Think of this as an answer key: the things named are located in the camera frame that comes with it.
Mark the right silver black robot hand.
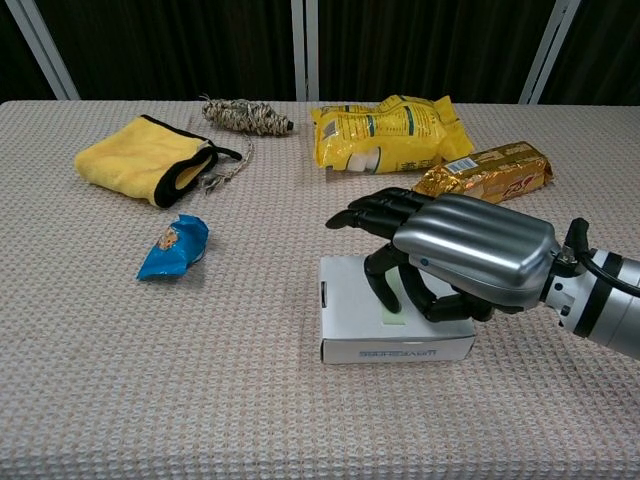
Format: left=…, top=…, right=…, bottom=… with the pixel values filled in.
left=325, top=187, right=561, bottom=324

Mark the white cardboard box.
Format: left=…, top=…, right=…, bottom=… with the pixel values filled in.
left=318, top=255, right=476, bottom=365

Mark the gold biscuit packet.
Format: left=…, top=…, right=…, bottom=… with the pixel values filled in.
left=411, top=141, right=555, bottom=205

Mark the yellow snack bag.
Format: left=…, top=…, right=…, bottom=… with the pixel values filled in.
left=309, top=94, right=476, bottom=175

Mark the black curtain panel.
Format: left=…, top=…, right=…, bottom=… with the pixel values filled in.
left=538, top=0, right=640, bottom=106
left=34, top=0, right=299, bottom=101
left=0, top=0, right=56, bottom=104
left=318, top=0, right=557, bottom=105

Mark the blue snack wrapper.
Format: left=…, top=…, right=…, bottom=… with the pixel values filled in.
left=136, top=213, right=210, bottom=282

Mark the beige waffle tablecloth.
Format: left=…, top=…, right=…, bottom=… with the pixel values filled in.
left=0, top=99, right=640, bottom=480

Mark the yellow cloth with black trim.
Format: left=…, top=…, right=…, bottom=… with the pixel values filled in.
left=73, top=113, right=244, bottom=209

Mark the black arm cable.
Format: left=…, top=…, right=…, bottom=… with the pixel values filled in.
left=563, top=217, right=640, bottom=297

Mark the white frame post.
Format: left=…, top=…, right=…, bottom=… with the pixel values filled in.
left=4, top=0, right=81, bottom=101
left=291, top=0, right=321, bottom=103
left=518, top=0, right=584, bottom=105

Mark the camouflage rope bundle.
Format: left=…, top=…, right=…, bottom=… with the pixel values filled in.
left=199, top=94, right=295, bottom=197

